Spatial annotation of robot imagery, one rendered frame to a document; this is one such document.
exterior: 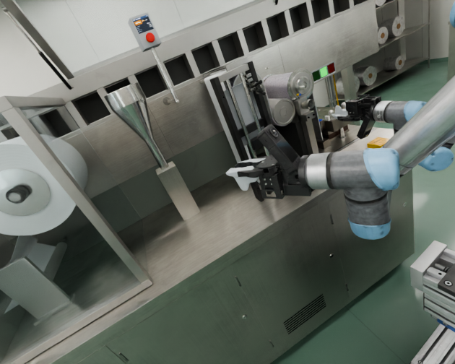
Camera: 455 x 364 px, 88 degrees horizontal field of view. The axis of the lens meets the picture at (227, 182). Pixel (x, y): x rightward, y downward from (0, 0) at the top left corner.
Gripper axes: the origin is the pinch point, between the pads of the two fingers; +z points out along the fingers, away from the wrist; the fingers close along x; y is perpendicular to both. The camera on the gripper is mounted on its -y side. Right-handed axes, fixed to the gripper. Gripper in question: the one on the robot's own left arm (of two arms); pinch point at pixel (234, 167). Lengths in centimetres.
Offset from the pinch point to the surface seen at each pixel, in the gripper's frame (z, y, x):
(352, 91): 2, 10, 165
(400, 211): -30, 64, 83
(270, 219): 7.2, 31.1, 20.4
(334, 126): -5, 13, 79
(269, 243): 9.6, 41.6, 18.4
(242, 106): 14.9, -11.6, 33.5
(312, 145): 3, 18, 66
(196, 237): 35.3, 33.1, 5.2
